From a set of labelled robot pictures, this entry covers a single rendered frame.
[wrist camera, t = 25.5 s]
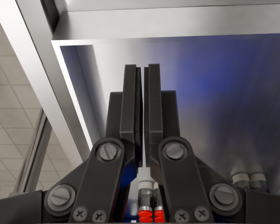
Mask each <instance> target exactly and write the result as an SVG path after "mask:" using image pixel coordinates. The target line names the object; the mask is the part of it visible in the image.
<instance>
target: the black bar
mask: <svg viewBox="0 0 280 224"><path fill-rule="evenodd" d="M15 2H16V5H17V7H18V9H19V11H20V14H21V16H22V19H23V21H24V23H25V26H26V28H27V31H28V33H29V35H30V37H31V40H32V42H33V45H34V47H35V49H36V52H37V54H38V57H39V59H40V61H41V64H42V66H43V68H44V71H45V73H46V76H47V78H48V81H49V83H50V85H51V87H52V90H53V92H54V95H55V97H56V100H57V102H58V104H59V107H60V109H61V111H62V113H63V116H64V118H65V121H66V123H67V126H68V128H69V130H70V133H71V135H72V137H73V140H74V142H75V144H76V147H77V149H78V152H79V154H80V157H81V159H82V161H83V162H84V161H85V160H87V159H88V158H89V155H90V152H91V151H90V148H89V146H88V143H87V140H86V137H85V134H84V131H83V129H82V126H81V123H80V120H79V117H78V115H77V112H76V109H75V106H74V103H73V101H72V98H71V95H70V92H69V89H68V87H67V84H66V81H65V78H64V75H63V73H62V70H61V67H60V64H59V61H58V59H57V56H56V53H55V50H54V47H53V45H52V42H51V40H52V37H53V34H54V32H55V29H56V27H57V24H58V22H59V15H58V12H57V9H56V5H55V2H54V0H15Z"/></svg>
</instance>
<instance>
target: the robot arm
mask: <svg viewBox="0 0 280 224"><path fill-rule="evenodd" d="M143 132H144V147H145V160H146V167H150V175H151V177H152V179H153V180H155V181H156V182H157V183H158V188H159V193H160V199H161V204H162V209H163V214H164V220H165V223H123V221H124V215H125V210H126V206H127V201H128V195H129V190H130V185H131V182H132V181H133V180H134V179H135V178H136V177H137V174H138V168H142V167H143ZM0 224H280V195H276V194H271V193H267V192H261V191H257V190H252V189H248V188H246V189H245V190H243V189H239V188H237V187H236V186H235V185H233V184H232V183H231V182H229V181H228V180H227V179H225V178H224V177H223V176H221V175H220V174H219V173H218V172H216V171H215V170H214V169H212V168H211V167H209V166H208V165H207V164H206V163H204V162H203V161H202V160H201V159H199V158H198V157H197V156H195V155H194V153H193V149H192V147H191V145H190V143H189V142H188V141H187V140H186V139H185V138H183V137H181V136H180V125H179V116H178V107H177V98H176V91H175V90H165V91H161V84H160V64H148V67H144V111H143V95H142V81H141V67H136V64H125V67H124V83H123V91H122V92H110V96H109V103H108V114H107V121H106V129H105V137H104V138H101V139H100V140H98V141H96V143H95V144H94V145H93V147H92V149H91V152H90V155H89V158H88V159H87V160H85V161H84V162H83V163H81V164H80V165H79V166H78V167H76V168H75V169H74V170H72V171H71V172H70V173H69V174H67V175H66V176H65V177H64V178H62V179H61V180H60V181H58V182H57V183H56V184H55V185H53V186H52V187H51V188H50V189H49V190H46V191H42V190H38V191H34V192H29V193H25V194H21V195H17V196H11V197H8V198H3V199H0Z"/></svg>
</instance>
